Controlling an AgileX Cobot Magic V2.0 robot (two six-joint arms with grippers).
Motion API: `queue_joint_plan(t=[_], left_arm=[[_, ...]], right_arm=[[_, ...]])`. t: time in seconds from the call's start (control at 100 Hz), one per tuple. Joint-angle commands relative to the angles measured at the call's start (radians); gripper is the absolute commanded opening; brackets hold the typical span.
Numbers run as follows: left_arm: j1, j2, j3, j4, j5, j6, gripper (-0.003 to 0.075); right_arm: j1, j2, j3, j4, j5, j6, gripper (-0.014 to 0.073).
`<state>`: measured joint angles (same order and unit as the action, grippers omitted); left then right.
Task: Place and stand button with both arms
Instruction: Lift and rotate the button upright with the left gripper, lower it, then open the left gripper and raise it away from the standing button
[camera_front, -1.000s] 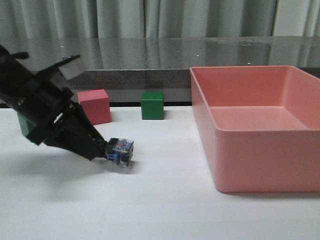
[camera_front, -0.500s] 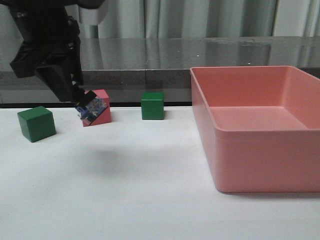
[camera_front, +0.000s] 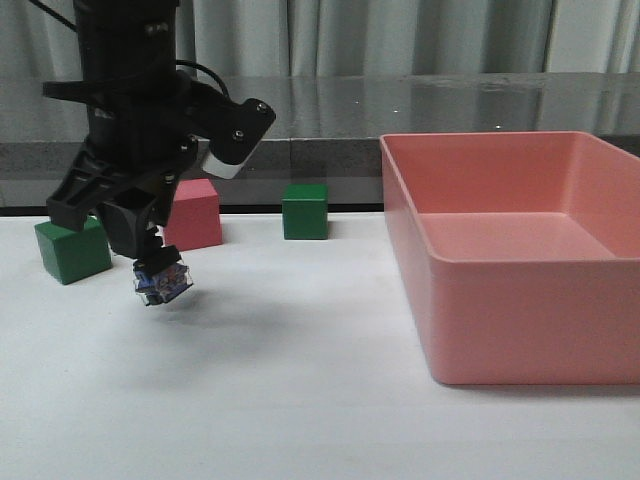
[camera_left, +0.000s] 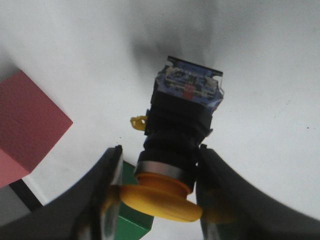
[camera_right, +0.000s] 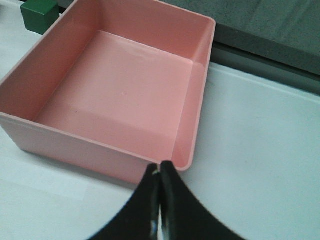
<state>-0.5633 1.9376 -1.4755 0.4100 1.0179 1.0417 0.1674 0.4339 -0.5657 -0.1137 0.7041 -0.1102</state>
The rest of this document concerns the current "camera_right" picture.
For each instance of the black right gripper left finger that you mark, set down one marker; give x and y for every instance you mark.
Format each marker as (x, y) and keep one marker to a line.
(139, 217)

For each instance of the green cube near bin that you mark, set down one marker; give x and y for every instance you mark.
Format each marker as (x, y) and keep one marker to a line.
(39, 15)

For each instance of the dark stone counter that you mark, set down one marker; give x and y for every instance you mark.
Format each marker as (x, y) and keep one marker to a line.
(274, 39)

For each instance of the pink plastic bin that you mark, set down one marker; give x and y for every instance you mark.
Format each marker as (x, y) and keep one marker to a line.
(112, 86)

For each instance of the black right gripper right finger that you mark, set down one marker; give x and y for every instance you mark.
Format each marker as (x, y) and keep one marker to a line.
(183, 216)

